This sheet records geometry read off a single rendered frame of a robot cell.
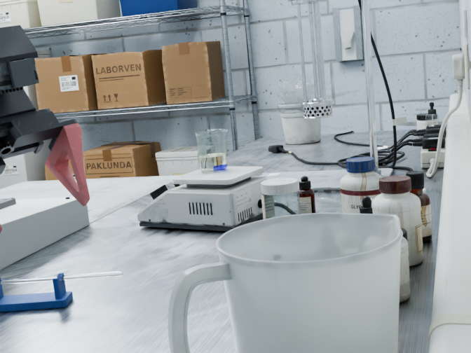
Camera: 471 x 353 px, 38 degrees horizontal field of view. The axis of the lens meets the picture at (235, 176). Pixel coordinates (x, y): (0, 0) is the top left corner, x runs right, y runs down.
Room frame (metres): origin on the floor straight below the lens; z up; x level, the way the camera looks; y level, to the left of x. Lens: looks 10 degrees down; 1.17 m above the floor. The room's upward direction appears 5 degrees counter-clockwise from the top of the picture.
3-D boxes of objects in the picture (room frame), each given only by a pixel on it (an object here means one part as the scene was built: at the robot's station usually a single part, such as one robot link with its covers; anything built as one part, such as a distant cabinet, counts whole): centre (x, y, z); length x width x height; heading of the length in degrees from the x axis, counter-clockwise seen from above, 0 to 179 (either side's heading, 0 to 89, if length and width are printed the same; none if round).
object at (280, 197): (1.06, -0.07, 0.94); 0.06 x 0.06 x 0.08
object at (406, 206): (0.85, -0.20, 0.95); 0.06 x 0.06 x 0.11
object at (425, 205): (0.94, -0.25, 0.95); 0.04 x 0.04 x 0.10
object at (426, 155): (1.67, -0.50, 0.92); 0.40 x 0.06 x 0.04; 162
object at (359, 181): (0.99, -0.18, 0.96); 0.06 x 0.06 x 0.11
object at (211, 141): (1.17, 0.03, 1.02); 0.06 x 0.05 x 0.08; 72
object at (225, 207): (1.17, 0.05, 0.94); 0.22 x 0.13 x 0.08; 59
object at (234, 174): (1.16, 0.03, 0.98); 0.12 x 0.12 x 0.01; 59
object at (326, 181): (1.44, -0.17, 0.91); 0.30 x 0.20 x 0.01; 72
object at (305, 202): (1.15, -0.12, 0.94); 0.03 x 0.03 x 0.07
